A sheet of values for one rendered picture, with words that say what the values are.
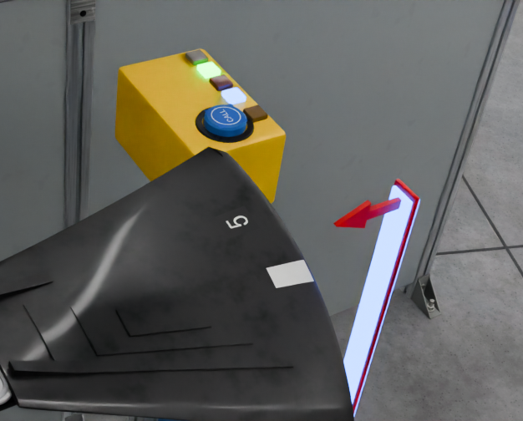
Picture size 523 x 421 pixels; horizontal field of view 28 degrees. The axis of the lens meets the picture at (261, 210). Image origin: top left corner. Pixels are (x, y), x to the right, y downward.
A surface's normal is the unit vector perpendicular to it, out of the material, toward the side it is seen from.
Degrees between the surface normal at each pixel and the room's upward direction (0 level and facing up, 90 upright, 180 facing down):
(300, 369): 26
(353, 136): 90
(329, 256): 90
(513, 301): 0
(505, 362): 0
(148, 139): 90
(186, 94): 0
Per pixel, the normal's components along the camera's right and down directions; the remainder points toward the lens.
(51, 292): 0.22, -0.74
